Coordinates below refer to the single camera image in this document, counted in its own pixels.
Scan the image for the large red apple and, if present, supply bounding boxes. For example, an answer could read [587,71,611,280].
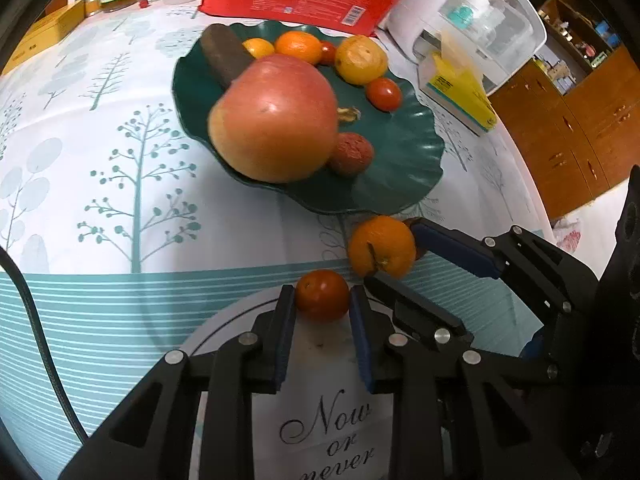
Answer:
[207,54,338,184]

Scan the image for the small orange kumquat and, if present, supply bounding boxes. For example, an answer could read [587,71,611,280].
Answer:
[274,30,322,65]

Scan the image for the yellow tissue pack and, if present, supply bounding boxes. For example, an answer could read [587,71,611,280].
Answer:
[418,32,498,136]

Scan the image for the teal printed tablecloth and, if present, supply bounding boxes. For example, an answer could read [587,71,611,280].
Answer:
[1,4,550,479]

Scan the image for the wooden cabinet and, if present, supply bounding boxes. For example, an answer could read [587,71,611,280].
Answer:
[490,0,639,220]

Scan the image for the tiny red cherry tomato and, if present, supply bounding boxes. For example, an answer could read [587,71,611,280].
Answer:
[319,40,336,66]

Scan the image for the yellow lemon fruit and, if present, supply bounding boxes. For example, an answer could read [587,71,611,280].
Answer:
[334,35,388,86]

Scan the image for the dark overripe banana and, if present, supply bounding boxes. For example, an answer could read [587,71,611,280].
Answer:
[200,24,255,90]

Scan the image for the brown lychee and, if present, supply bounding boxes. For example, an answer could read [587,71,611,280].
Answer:
[328,132,375,177]

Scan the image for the dark green leaf plate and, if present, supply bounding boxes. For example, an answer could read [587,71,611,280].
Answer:
[171,44,445,214]

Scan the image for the black cable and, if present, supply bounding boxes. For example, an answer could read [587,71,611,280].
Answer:
[0,246,90,444]

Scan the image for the orange persimmon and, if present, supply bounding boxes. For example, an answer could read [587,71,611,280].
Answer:
[347,216,416,280]

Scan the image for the yellow orange round fruit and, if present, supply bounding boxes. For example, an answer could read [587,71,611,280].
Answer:
[243,38,276,58]

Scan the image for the yellow flat box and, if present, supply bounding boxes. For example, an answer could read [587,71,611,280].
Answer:
[2,0,85,75]

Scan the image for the small red cherry tomato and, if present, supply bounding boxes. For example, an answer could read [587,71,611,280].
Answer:
[295,270,350,323]

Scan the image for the white cosmetic storage box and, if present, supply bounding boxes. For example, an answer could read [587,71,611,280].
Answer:
[383,0,547,94]

